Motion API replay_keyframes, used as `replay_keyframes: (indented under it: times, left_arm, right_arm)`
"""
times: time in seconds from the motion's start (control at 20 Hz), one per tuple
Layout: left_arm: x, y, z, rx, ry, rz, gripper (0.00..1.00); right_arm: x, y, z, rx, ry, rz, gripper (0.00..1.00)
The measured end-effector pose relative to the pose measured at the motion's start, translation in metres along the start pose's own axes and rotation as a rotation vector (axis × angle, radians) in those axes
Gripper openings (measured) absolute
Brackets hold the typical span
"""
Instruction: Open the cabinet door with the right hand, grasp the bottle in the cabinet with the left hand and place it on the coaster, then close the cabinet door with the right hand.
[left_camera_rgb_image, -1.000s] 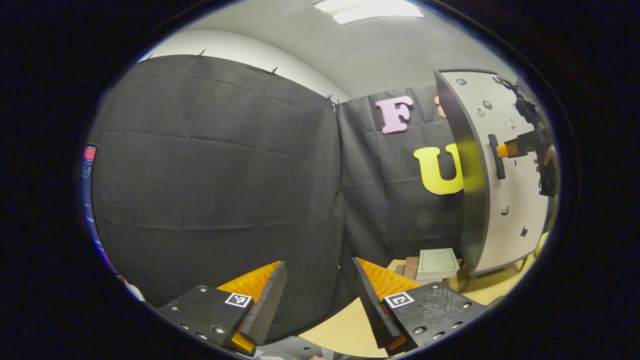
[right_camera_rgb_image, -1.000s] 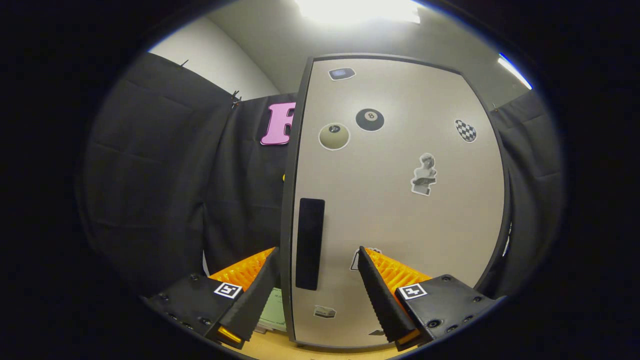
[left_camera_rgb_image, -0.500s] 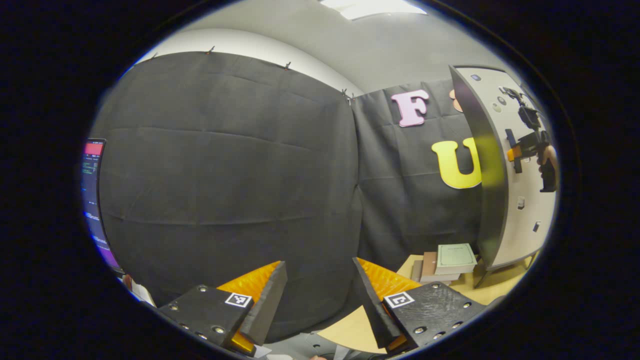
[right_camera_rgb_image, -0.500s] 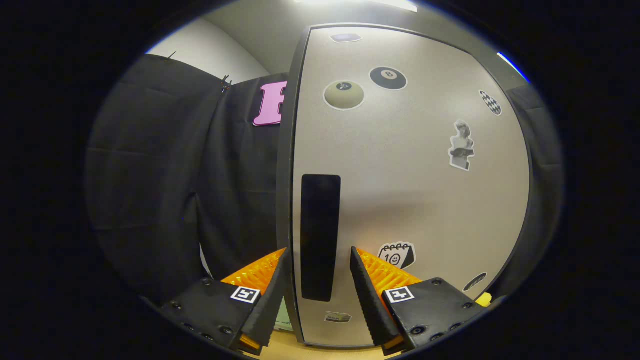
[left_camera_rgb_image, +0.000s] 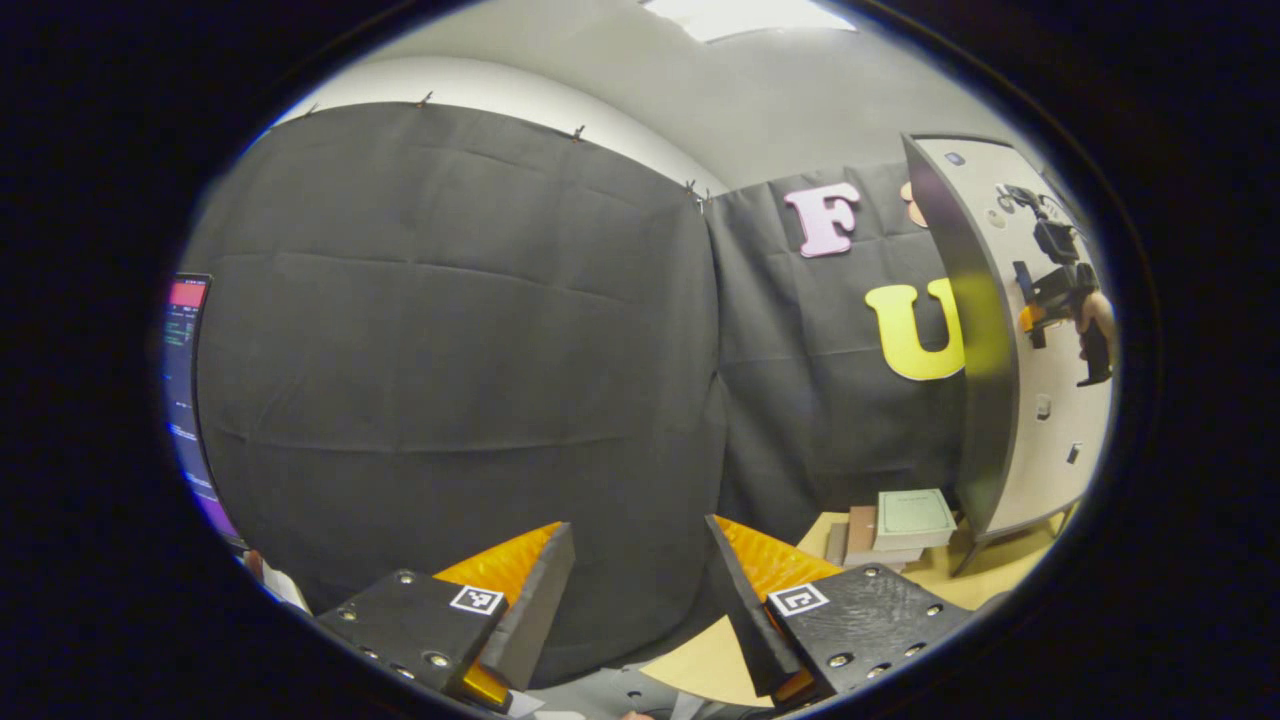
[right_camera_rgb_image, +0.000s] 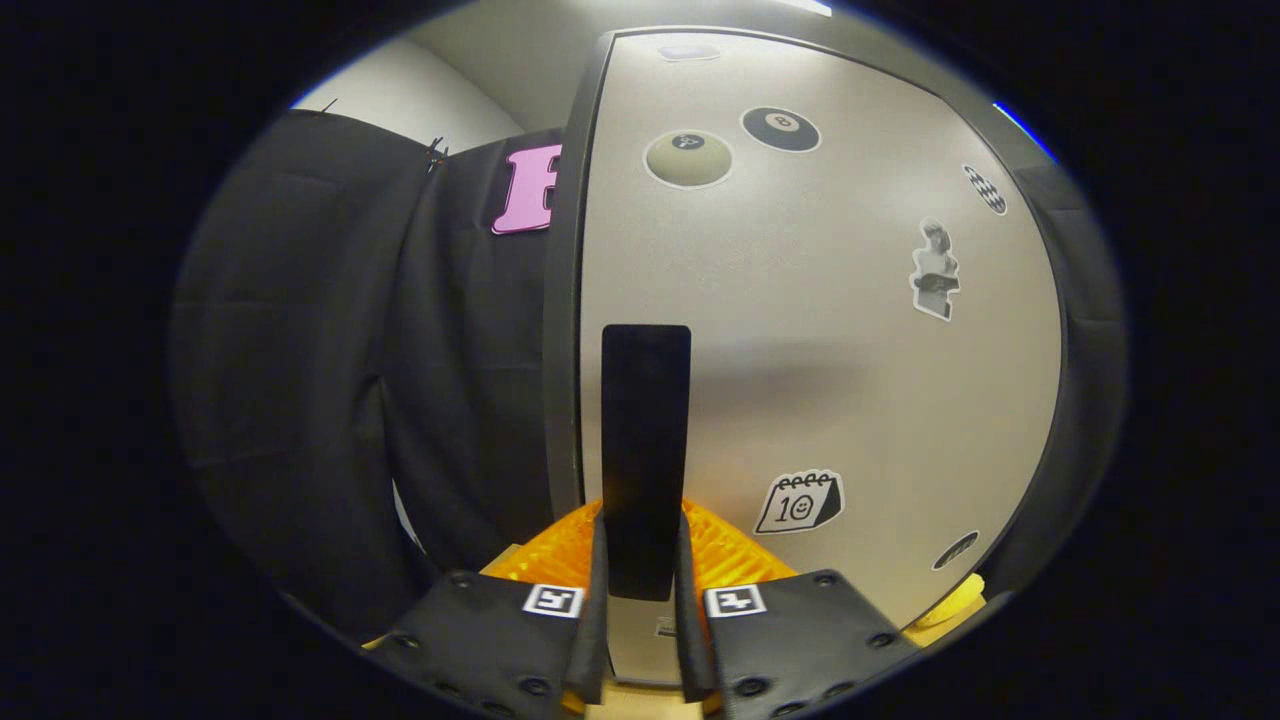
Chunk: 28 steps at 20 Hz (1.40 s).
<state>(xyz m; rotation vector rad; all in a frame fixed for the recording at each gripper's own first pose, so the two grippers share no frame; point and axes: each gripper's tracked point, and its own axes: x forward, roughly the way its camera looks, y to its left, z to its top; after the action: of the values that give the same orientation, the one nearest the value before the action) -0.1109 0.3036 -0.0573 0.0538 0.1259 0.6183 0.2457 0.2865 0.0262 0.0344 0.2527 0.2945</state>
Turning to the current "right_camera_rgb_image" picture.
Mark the black backdrop cloth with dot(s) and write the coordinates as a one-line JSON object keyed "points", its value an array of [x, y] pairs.
{"points": [[300, 350]]}

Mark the yellow bun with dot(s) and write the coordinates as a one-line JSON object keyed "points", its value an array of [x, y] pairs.
{"points": [[950, 605]]}

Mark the grey cabinet door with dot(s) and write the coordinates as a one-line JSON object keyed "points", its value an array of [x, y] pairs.
{"points": [[800, 380]]}

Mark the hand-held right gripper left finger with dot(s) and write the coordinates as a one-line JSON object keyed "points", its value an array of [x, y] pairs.
{"points": [[590, 660]]}

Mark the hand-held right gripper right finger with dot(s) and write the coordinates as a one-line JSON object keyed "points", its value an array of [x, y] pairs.
{"points": [[690, 650]]}

